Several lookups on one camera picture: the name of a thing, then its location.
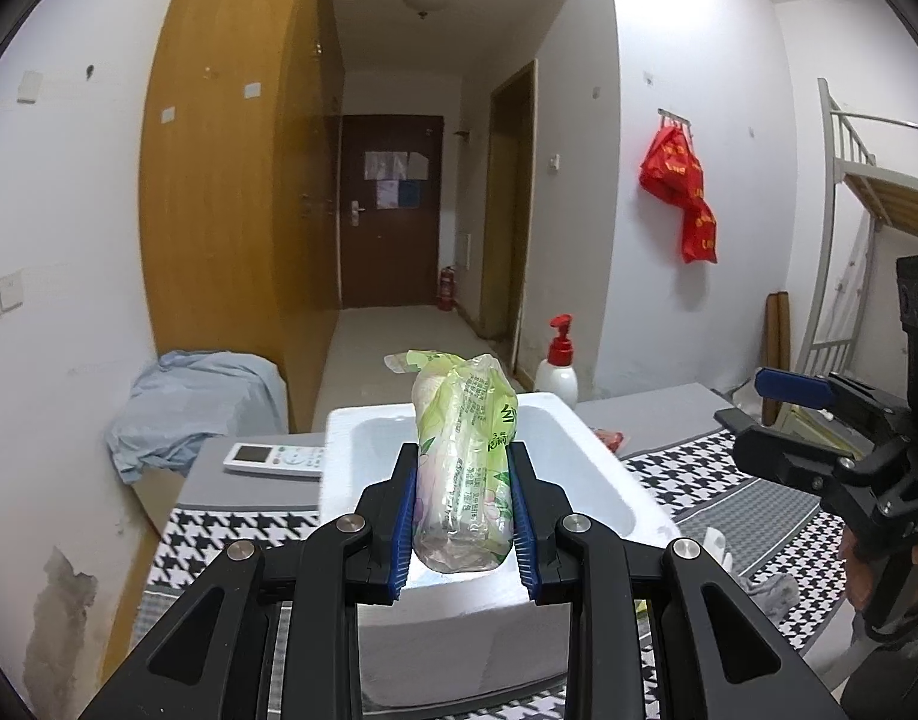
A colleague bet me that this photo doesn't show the green plastic tissue pack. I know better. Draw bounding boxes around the green plastic tissue pack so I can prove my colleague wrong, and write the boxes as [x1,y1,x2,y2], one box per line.
[384,349,521,577]

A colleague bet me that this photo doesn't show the white foam box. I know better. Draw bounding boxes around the white foam box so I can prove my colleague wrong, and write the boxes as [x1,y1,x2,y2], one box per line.
[319,390,685,713]

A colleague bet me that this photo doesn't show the houndstooth patterned blanket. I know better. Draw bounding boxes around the houndstooth patterned blanket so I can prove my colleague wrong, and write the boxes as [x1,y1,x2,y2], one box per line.
[133,382,857,720]

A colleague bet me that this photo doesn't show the wooden boards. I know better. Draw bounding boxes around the wooden boards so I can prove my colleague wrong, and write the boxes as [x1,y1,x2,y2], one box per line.
[761,291,791,425]

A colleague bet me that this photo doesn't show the paper notices on door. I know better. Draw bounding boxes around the paper notices on door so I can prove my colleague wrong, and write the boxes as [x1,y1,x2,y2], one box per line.
[364,151,430,209]

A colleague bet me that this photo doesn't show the white metal bunk bed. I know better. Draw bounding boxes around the white metal bunk bed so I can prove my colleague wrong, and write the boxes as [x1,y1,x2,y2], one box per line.
[796,79,918,421]

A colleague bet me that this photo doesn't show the wooden wardrobe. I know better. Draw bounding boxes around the wooden wardrobe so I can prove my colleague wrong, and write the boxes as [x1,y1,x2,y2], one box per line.
[138,0,346,432]

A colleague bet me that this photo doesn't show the wooden doorway frame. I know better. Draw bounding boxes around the wooden doorway frame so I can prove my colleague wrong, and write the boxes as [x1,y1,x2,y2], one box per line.
[480,60,539,380]

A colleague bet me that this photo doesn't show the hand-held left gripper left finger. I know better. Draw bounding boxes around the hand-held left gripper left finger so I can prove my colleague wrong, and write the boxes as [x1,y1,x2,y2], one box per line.
[76,442,420,720]

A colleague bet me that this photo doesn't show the red plastic bag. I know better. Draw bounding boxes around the red plastic bag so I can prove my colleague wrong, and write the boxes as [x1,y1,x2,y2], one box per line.
[639,124,719,265]

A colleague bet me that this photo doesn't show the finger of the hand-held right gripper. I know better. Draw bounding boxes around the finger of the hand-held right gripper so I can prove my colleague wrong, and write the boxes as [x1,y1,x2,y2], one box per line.
[754,367,914,440]
[714,406,911,512]

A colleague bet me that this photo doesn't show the white red-pump bottle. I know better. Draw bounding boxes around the white red-pump bottle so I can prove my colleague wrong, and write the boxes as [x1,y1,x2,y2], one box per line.
[534,313,580,404]

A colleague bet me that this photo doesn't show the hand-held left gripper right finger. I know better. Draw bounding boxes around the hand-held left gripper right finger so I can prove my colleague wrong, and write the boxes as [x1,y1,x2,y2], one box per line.
[506,442,854,720]

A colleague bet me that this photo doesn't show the grey sock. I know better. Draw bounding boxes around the grey sock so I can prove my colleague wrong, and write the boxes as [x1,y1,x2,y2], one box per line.
[736,572,801,620]

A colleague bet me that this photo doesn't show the white remote control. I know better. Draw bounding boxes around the white remote control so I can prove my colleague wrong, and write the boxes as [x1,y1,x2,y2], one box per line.
[223,442,329,481]

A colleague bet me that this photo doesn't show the dark brown door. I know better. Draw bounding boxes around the dark brown door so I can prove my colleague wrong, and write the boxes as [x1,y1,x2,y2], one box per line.
[340,114,445,310]

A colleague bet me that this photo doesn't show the blue-grey crumpled cloth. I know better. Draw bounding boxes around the blue-grey crumpled cloth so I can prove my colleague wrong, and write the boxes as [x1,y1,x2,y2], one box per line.
[105,349,289,485]

